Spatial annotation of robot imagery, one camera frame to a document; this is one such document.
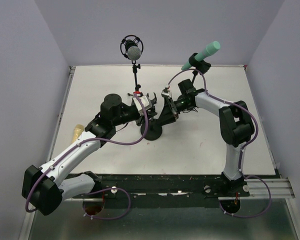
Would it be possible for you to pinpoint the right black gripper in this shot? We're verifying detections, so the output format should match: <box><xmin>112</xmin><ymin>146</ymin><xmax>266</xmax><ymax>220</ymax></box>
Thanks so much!
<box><xmin>157</xmin><ymin>95</ymin><xmax>193</xmax><ymax>127</ymax></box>

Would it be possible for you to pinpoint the black round-base stand front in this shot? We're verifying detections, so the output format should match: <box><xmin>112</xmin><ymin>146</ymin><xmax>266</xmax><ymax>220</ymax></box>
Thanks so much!
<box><xmin>139</xmin><ymin>91</ymin><xmax>163</xmax><ymax>142</ymax></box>

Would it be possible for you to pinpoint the black round-base stand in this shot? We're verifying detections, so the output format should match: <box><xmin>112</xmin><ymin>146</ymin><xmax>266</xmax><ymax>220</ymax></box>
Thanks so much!
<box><xmin>139</xmin><ymin>91</ymin><xmax>163</xmax><ymax>142</ymax></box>
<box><xmin>188</xmin><ymin>52</ymin><xmax>212</xmax><ymax>85</ymax></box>

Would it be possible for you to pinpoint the beige gold microphone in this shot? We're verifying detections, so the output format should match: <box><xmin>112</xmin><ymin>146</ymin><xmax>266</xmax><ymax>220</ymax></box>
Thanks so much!
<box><xmin>71</xmin><ymin>124</ymin><xmax>85</xmax><ymax>143</ymax></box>

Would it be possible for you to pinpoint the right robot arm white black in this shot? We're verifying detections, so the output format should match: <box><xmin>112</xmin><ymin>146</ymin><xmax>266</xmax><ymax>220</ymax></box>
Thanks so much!
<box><xmin>157</xmin><ymin>79</ymin><xmax>255</xmax><ymax>196</ymax></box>

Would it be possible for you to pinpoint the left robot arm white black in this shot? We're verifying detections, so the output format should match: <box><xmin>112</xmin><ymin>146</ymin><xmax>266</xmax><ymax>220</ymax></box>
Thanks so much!
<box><xmin>21</xmin><ymin>92</ymin><xmax>157</xmax><ymax>216</ymax></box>

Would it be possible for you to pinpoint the black round-base stand rear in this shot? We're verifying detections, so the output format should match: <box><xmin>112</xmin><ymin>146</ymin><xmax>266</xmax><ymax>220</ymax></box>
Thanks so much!
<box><xmin>188</xmin><ymin>52</ymin><xmax>212</xmax><ymax>85</ymax></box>

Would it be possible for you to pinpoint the silver grey mesh microphone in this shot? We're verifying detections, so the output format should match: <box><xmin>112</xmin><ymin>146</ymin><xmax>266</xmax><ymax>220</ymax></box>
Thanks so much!
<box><xmin>125</xmin><ymin>45</ymin><xmax>142</xmax><ymax>61</ymax></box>

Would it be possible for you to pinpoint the teal green microphone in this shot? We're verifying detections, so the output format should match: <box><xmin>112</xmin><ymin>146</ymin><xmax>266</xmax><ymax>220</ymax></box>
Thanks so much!
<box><xmin>181</xmin><ymin>41</ymin><xmax>221</xmax><ymax>71</ymax></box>

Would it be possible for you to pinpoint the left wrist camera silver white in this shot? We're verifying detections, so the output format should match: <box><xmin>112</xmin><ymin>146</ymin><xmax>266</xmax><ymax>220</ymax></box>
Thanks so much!
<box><xmin>132</xmin><ymin>95</ymin><xmax>153</xmax><ymax>115</ymax></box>

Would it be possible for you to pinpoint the wrist camera silver white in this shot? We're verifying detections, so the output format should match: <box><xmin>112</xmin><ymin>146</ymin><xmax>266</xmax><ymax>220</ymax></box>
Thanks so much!
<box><xmin>132</xmin><ymin>95</ymin><xmax>153</xmax><ymax>115</ymax></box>
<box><xmin>161</xmin><ymin>85</ymin><xmax>171</xmax><ymax>99</ymax></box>

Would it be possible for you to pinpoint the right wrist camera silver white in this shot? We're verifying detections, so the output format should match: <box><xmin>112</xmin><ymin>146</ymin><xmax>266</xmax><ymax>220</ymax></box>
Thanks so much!
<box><xmin>161</xmin><ymin>85</ymin><xmax>171</xmax><ymax>99</ymax></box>

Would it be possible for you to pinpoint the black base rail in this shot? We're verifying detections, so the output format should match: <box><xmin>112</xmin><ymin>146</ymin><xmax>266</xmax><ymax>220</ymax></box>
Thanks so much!
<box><xmin>76</xmin><ymin>173</ymin><xmax>250</xmax><ymax>209</ymax></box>

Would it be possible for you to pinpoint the black tripod stand shock mount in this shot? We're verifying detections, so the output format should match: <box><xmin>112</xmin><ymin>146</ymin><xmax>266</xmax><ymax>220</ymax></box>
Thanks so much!
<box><xmin>120</xmin><ymin>34</ymin><xmax>144</xmax><ymax>94</ymax></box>

